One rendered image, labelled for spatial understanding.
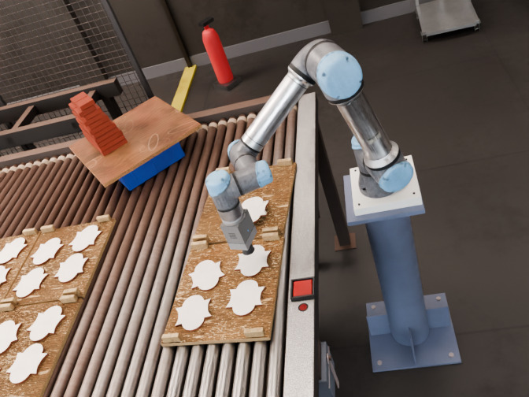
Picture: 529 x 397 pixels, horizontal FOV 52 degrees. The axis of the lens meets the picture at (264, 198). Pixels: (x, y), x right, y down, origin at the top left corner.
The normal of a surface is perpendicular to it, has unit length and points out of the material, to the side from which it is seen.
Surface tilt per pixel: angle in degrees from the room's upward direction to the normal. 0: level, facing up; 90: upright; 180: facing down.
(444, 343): 0
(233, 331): 0
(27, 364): 0
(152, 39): 90
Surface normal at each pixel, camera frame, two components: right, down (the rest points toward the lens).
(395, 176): 0.35, 0.62
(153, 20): -0.06, 0.65
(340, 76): 0.22, 0.46
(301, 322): -0.29, -0.74
